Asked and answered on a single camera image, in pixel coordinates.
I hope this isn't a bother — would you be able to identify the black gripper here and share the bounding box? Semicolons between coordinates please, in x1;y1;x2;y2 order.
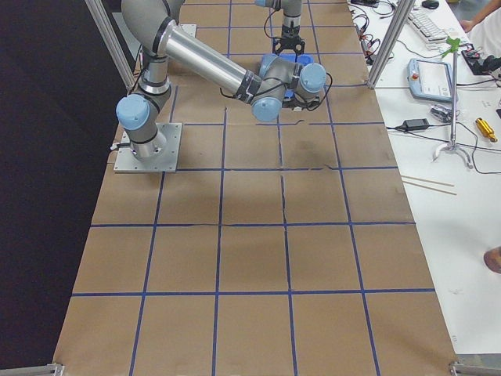
272;36;305;53

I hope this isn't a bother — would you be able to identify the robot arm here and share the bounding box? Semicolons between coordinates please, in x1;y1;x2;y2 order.
116;1;327;163
254;0;305;56

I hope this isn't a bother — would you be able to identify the blue plastic tray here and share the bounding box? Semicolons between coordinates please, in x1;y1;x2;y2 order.
279;53;314;101

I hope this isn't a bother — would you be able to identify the person hand at edge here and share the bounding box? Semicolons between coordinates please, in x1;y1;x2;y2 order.
483;247;501;273

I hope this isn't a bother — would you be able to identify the white computer keyboard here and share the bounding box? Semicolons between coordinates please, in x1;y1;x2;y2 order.
407;10;448;44

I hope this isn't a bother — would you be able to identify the black computer mouse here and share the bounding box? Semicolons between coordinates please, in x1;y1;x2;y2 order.
420;0;440;10

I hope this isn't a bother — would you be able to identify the teach pendant tablet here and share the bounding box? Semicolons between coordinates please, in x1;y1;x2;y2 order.
407;59;454;103

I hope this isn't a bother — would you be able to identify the black power adapter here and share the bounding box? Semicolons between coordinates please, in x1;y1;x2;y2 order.
402;118;430;131

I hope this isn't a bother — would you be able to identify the wooden chopstick pair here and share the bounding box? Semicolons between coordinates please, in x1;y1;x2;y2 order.
401;175;457;196

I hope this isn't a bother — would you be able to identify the person in white shirt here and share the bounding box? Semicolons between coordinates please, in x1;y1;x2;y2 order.
460;0;500;57

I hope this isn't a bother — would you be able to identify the silver tripod stand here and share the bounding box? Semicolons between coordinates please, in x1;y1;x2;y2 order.
433;37;474;169

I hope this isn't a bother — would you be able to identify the yellow cylindrical tool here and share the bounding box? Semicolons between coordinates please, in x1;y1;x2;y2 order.
475;117;498;143

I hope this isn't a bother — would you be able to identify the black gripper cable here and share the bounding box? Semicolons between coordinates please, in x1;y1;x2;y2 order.
218;72;334;113

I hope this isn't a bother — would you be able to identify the right side frame post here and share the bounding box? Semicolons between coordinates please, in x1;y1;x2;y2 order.
366;0;414;89

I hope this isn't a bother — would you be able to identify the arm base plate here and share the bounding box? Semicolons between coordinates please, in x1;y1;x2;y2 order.
114;123;182;173

